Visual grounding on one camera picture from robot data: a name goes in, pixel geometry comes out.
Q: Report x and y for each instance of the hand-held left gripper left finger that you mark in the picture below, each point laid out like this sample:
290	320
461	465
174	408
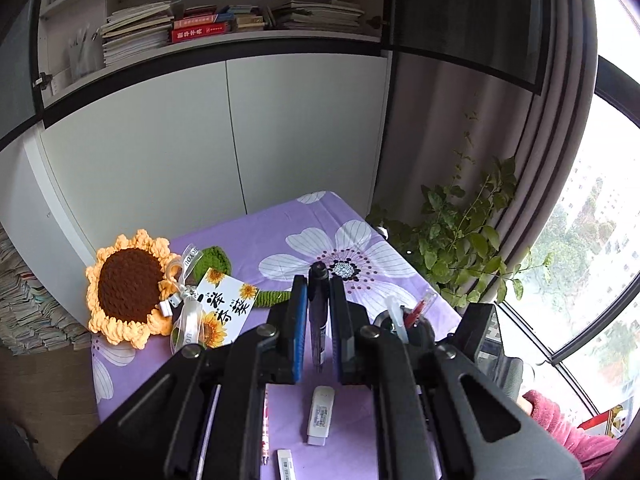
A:
300	330

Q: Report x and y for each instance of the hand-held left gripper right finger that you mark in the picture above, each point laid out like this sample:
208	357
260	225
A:
337	330

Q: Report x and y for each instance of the black marker pen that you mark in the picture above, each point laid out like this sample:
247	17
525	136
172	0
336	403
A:
317	320

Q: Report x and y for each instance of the grey dotted pen holder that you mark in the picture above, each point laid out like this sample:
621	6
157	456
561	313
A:
425	331

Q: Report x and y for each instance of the white usb stick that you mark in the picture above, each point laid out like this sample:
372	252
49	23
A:
320	415

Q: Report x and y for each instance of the pink patterned pen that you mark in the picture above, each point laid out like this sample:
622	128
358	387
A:
265	435

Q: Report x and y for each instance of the small white eraser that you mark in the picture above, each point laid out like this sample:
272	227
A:
286	466

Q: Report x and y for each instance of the person's right forearm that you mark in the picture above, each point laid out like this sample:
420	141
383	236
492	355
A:
565	440

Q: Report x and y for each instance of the sunflower print card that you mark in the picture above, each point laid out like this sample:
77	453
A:
225	305

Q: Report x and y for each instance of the green leafy plant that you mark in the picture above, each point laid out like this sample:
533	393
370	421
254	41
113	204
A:
450	250

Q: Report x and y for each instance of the purple floral tablecloth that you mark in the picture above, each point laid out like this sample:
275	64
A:
310	220

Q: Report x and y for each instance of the clear printed ribbon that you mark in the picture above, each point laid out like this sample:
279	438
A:
187	315

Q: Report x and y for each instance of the large curved window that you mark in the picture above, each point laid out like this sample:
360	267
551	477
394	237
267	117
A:
590	240

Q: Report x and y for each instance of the red and yellow box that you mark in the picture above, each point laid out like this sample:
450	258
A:
605	422

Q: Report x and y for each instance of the crochet sunflower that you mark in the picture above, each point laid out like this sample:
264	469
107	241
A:
127	285

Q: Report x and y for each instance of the grey striped curtain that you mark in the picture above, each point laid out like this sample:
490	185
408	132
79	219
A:
500	160

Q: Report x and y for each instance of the white cabinet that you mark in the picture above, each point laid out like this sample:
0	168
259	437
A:
175	160

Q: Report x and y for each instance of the pile of paper booklets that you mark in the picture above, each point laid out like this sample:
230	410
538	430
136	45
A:
35	310

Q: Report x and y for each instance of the white bookshelf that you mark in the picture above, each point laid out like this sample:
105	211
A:
225	42

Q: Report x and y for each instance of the dark glass cabinet door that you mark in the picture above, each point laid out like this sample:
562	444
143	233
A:
15	70
465	15

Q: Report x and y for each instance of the row of shelf books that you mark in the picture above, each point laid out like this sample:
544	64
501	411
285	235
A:
140	30

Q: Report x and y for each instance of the clear plastic bag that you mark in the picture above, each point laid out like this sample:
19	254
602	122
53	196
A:
82	55

